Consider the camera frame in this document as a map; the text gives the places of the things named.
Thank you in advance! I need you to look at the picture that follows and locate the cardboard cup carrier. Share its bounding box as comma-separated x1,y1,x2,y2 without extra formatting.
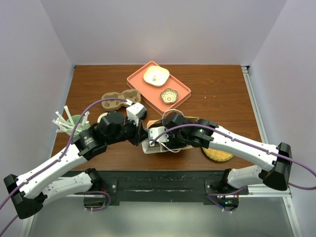
101,88,143,111

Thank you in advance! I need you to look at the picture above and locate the brown paper bag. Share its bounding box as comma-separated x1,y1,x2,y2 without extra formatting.
141,109,199,154

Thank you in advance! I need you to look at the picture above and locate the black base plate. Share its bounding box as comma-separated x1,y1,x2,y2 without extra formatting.
98,170,248,210

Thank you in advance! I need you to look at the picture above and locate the green cup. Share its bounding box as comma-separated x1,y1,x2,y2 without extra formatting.
66,114,90,136

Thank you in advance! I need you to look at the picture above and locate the cream square bowl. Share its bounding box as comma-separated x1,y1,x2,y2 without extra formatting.
143,66,170,87

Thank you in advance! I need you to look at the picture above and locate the woven bamboo coaster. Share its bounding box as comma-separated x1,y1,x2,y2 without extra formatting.
202,148,234,162

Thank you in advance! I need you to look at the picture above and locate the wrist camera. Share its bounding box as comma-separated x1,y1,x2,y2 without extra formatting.
126,99,147,126
148,126,169,147

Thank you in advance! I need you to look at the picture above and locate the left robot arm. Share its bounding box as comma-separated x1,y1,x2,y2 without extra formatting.
4,111,147,219

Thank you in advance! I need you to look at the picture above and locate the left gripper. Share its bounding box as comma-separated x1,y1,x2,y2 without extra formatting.
107,115,149,146

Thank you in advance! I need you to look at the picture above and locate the green patterned small dish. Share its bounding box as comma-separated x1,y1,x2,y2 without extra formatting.
160,88,178,104

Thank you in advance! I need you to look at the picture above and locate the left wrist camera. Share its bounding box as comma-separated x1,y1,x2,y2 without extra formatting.
126,99,147,126

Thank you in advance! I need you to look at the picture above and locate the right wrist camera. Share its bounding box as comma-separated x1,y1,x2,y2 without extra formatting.
148,126,169,147

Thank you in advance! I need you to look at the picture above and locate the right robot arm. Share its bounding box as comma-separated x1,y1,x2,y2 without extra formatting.
161,113,292,194

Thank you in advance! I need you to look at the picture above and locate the brown paper cup stack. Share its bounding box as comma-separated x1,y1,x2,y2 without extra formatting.
97,113,108,123

